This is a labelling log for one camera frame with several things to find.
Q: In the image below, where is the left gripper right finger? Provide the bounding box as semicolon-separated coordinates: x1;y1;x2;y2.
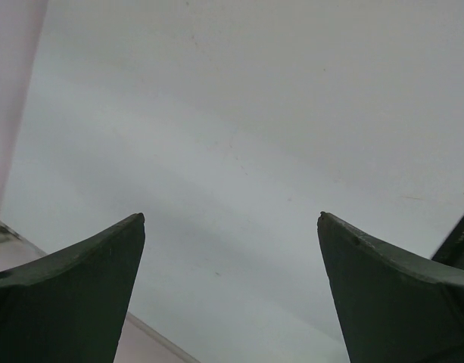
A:
317;213;464;362

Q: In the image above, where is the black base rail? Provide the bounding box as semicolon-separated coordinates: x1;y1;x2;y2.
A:
431;216;464;270

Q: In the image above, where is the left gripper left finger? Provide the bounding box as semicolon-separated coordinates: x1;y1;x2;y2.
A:
0;213;145;362

